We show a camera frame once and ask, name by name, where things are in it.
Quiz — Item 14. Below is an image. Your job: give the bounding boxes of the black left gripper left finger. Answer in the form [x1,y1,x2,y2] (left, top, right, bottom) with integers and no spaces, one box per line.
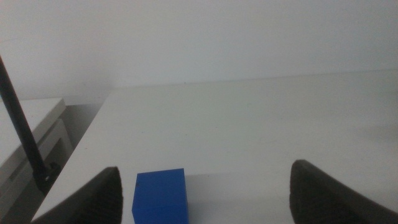
[30,166,124,224]

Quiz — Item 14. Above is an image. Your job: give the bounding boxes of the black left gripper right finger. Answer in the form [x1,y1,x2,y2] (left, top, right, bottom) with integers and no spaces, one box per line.
[289,159,398,224]

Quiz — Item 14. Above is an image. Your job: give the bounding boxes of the blue cube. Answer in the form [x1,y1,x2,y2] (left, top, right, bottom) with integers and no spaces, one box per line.
[131,168,190,224]

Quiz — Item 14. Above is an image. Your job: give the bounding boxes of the white cabinet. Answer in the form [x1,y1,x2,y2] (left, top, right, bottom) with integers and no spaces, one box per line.
[0,98,75,220]

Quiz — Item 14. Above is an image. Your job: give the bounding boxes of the black pole with clamp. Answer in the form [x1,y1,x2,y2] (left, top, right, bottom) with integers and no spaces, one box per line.
[0,55,62,195]

